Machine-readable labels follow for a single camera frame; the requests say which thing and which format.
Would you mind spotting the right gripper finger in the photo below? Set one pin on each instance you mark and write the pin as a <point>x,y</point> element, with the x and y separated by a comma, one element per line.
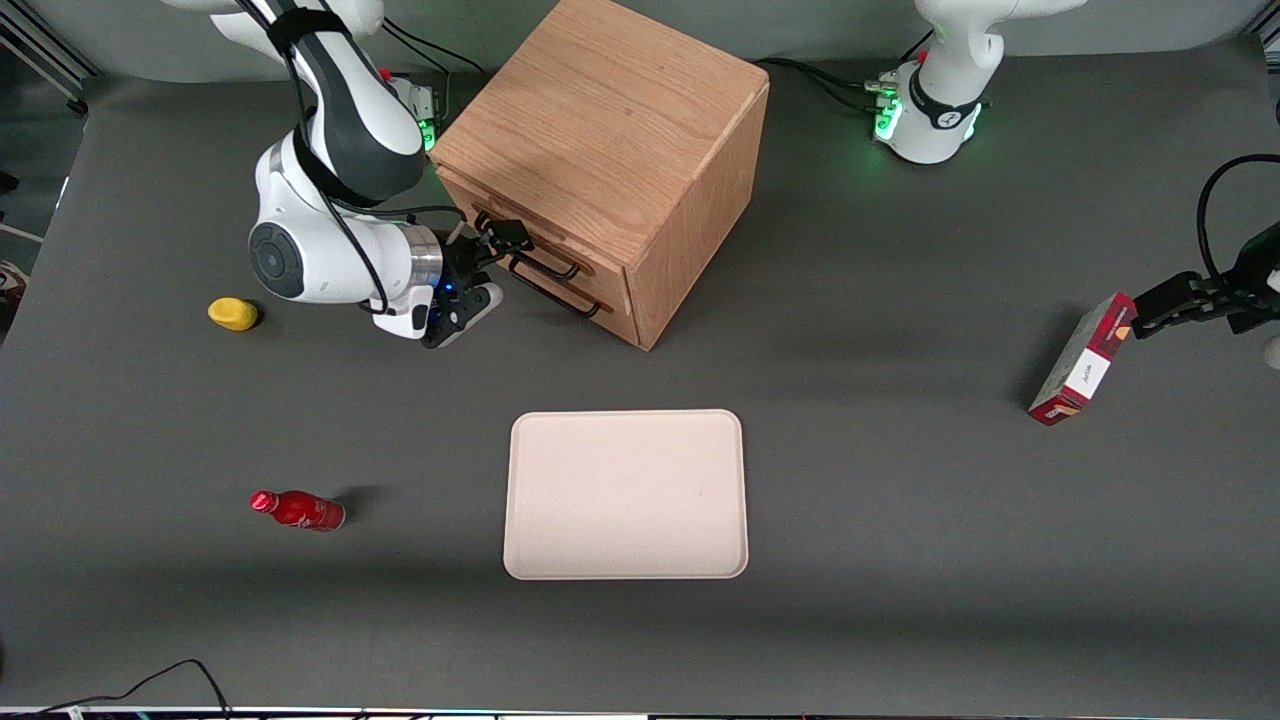
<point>480,308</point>
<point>505,236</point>

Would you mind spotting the red metal bottle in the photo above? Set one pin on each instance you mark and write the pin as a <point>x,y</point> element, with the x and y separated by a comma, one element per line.
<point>305,511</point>

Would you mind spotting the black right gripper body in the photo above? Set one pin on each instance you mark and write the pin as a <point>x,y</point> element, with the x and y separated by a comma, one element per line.
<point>460,264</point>

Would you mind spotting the beige plastic tray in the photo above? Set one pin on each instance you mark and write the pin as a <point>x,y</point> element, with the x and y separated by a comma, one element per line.
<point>625,495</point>

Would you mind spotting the yellow lemon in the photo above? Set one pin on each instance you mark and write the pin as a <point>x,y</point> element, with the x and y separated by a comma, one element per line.
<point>233,314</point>

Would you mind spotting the wooden drawer cabinet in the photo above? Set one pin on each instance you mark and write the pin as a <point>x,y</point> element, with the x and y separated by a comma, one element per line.
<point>610,110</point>

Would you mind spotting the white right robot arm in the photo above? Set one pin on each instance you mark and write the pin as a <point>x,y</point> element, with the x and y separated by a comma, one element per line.
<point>275,260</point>

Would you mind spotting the red plaid cardboard box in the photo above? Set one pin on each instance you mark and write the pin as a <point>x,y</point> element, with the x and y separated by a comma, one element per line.
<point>1085,370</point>

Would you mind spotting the black metal frame rail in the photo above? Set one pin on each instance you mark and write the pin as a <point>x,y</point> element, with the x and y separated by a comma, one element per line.
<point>50,50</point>

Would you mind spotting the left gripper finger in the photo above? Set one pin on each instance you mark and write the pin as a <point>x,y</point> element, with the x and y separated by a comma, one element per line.
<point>1172,302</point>
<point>1258,317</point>

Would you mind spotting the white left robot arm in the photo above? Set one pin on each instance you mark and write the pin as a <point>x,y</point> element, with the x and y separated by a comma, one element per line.
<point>935,120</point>

